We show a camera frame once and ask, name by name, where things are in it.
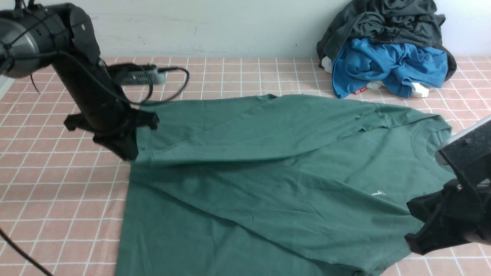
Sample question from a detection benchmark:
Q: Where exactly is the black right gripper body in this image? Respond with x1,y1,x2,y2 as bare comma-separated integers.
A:
405,179,491,255

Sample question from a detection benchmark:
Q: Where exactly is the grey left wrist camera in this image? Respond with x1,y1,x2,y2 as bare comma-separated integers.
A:
106,63,166,86

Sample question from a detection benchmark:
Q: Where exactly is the dark grey crumpled garment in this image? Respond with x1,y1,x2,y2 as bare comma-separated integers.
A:
317,0,457,80

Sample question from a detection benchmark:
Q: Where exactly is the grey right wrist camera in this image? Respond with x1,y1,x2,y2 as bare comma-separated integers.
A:
435,115,491,185

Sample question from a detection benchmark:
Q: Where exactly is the green long-sleeve top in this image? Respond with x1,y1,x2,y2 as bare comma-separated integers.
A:
115,94,454,276

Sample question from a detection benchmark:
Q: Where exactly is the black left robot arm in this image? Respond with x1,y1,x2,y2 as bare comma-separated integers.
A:
1,0,158,161

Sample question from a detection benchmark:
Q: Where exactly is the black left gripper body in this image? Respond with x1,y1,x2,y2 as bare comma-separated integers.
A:
64,109,160,161

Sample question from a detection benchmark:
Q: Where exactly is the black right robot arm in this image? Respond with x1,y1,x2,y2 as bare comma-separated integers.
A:
405,179,491,256

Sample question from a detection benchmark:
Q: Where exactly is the pink checkered tablecloth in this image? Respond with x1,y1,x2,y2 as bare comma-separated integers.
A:
0,56,491,276

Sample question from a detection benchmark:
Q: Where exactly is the blue crumpled shirt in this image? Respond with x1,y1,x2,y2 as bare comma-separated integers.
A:
331,37,448,99

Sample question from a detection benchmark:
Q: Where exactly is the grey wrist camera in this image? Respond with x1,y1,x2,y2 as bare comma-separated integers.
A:
435,115,491,185
106,63,166,86

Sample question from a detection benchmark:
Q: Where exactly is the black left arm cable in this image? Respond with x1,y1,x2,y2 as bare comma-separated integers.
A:
0,50,190,276

